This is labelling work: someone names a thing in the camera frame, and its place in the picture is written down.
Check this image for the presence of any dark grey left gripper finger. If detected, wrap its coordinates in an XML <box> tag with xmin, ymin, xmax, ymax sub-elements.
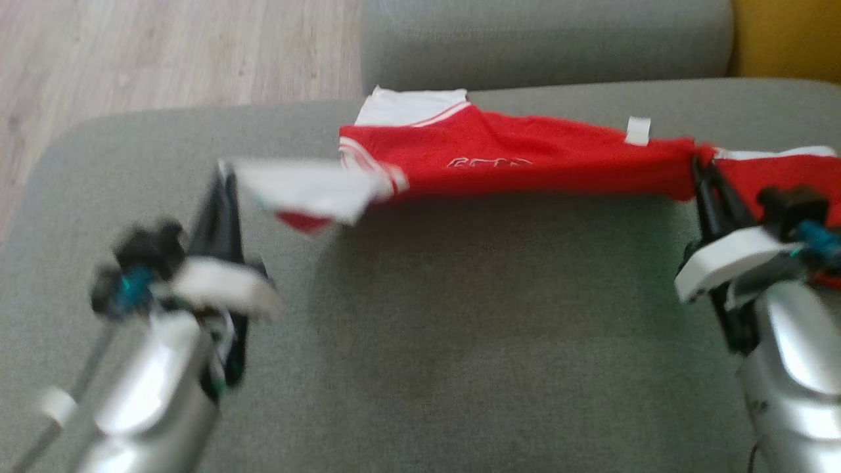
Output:
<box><xmin>223</xmin><ymin>171</ymin><xmax>246</xmax><ymax>263</ymax></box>
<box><xmin>187</xmin><ymin>164</ymin><xmax>228</xmax><ymax>263</ymax></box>

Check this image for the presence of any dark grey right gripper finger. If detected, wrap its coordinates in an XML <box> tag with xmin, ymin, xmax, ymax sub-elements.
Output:
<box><xmin>691</xmin><ymin>156</ymin><xmax>724</xmax><ymax>250</ymax></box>
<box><xmin>710</xmin><ymin>169</ymin><xmax>757</xmax><ymax>239</ymax></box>

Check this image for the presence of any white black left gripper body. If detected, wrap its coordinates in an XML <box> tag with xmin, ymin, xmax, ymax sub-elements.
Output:
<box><xmin>171</xmin><ymin>256</ymin><xmax>283</xmax><ymax>398</ymax></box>

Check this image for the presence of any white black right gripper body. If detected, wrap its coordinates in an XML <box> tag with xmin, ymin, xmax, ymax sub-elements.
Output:
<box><xmin>675</xmin><ymin>227</ymin><xmax>800</xmax><ymax>356</ymax></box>

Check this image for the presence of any red shorts white stripe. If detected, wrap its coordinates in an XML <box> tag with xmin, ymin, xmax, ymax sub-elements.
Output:
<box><xmin>713</xmin><ymin>145</ymin><xmax>841</xmax><ymax>290</ymax></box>

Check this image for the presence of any red white basketball jersey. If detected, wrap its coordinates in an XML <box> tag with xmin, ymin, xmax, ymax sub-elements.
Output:
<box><xmin>223</xmin><ymin>85</ymin><xmax>717</xmax><ymax>236</ymax></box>

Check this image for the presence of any yellow furniture panel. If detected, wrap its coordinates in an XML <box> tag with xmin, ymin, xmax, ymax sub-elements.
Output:
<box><xmin>728</xmin><ymin>0</ymin><xmax>841</xmax><ymax>83</ymax></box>

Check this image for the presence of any grey fabric sofa cushion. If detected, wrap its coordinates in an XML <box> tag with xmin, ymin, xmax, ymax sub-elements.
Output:
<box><xmin>361</xmin><ymin>0</ymin><xmax>735</xmax><ymax>93</ymax></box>

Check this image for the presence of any grey fabric sofa seat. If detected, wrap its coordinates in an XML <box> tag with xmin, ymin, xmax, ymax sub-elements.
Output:
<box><xmin>0</xmin><ymin>78</ymin><xmax>841</xmax><ymax>473</ymax></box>

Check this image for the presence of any black teal left arm cable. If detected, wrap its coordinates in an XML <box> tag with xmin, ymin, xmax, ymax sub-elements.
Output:
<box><xmin>10</xmin><ymin>266</ymin><xmax>155</xmax><ymax>473</ymax></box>

